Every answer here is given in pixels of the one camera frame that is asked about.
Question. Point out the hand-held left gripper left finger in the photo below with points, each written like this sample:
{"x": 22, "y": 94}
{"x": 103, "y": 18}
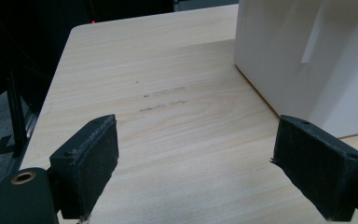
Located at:
{"x": 84, "y": 168}

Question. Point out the aluminium floor rail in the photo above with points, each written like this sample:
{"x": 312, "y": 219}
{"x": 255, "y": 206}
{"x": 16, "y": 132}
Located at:
{"x": 31, "y": 123}

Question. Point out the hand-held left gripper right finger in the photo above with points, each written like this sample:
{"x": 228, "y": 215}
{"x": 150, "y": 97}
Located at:
{"x": 317, "y": 168}

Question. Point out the black metal stand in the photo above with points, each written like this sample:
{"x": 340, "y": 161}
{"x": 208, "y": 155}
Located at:
{"x": 16, "y": 118}

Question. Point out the white plastic bin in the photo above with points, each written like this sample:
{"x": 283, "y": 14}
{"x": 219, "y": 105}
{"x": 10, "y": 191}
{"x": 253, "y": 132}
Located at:
{"x": 276, "y": 46}

